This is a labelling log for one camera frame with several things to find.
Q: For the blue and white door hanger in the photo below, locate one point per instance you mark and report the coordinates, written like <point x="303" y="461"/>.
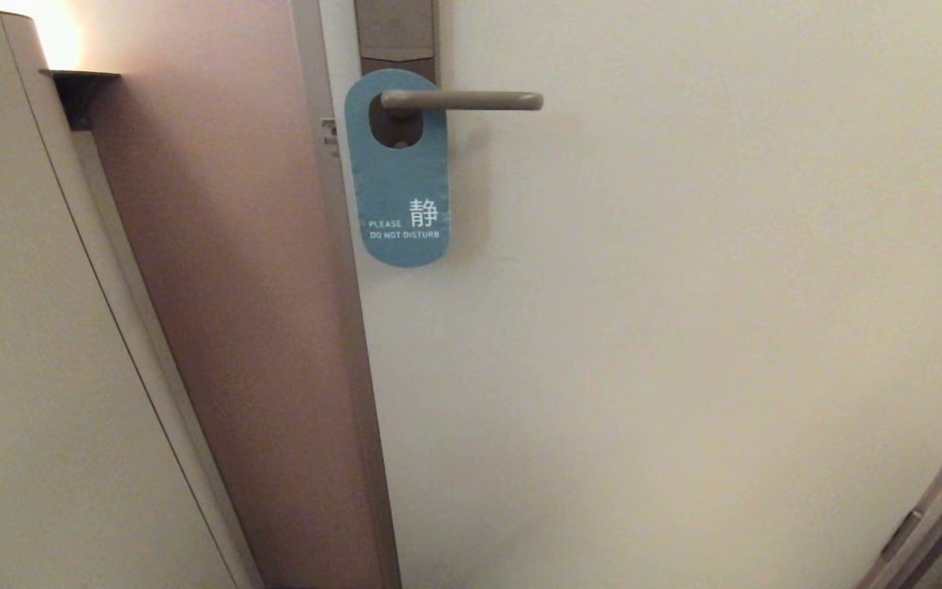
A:
<point x="397" y="196"/>

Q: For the small metal latch plate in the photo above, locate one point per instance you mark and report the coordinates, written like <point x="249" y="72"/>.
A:
<point x="329" y="131"/>

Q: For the brown metal lock plate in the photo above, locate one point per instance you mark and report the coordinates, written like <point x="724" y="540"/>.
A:
<point x="396" y="29"/>

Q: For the dark wall lamp shelf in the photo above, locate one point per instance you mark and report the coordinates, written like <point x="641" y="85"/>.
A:
<point x="82" y="90"/>

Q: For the beige curved wall panel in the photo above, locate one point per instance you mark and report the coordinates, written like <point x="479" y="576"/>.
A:
<point x="29" y="327"/>

